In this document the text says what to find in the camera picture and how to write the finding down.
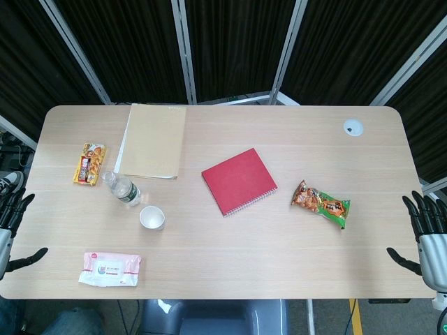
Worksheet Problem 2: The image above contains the right black grey robot hand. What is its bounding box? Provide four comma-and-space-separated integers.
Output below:
386, 190, 447, 290

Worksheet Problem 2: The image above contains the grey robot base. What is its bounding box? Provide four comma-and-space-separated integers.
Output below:
139, 299, 291, 335

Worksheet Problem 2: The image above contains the pink white wet wipes pack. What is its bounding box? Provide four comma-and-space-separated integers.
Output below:
78, 251, 142, 288

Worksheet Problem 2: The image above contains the yellow snack box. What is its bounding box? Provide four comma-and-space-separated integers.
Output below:
72, 142, 108, 186

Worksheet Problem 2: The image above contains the black floor cable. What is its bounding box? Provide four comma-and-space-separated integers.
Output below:
115, 299, 129, 335

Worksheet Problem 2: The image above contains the red spiral notebook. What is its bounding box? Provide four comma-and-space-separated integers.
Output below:
200, 147, 279, 218

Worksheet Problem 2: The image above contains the yellow floor tape strip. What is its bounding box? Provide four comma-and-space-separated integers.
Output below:
348, 299, 362, 335

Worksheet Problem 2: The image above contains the transparent plastic water bottle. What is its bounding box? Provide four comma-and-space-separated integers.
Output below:
101, 170, 142, 207

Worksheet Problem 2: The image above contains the grey aluminium screen frame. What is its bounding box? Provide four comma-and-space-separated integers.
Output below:
418, 177, 447, 193
37, 0, 113, 105
268, 0, 310, 105
170, 0, 198, 105
0, 114, 38, 151
369, 20, 447, 106

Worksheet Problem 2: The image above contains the brown kraft paper folder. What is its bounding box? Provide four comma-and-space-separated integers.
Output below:
118, 103, 187, 181

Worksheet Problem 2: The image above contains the grey black sneaker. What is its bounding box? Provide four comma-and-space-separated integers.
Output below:
0, 170, 25, 207

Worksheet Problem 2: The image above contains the grey metal table leg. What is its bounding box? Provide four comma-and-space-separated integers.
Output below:
305, 299, 317, 335

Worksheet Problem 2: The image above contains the left black grey robot hand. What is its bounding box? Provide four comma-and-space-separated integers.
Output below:
0, 188, 49, 280

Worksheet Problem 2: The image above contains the white paper cup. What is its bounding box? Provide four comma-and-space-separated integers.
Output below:
139, 205, 166, 231

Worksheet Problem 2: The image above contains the blue jeans leg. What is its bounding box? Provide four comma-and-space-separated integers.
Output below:
0, 299, 108, 335

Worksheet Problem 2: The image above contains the orange green snack bag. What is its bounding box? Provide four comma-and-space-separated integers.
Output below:
289, 179, 351, 230

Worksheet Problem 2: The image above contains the white round cable grommet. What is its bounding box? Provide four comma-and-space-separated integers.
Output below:
342, 119, 364, 137

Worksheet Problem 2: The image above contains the black curtain panel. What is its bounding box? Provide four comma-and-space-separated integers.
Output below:
0, 0, 105, 140
386, 41, 447, 183
54, 0, 186, 105
281, 0, 447, 106
184, 0, 298, 105

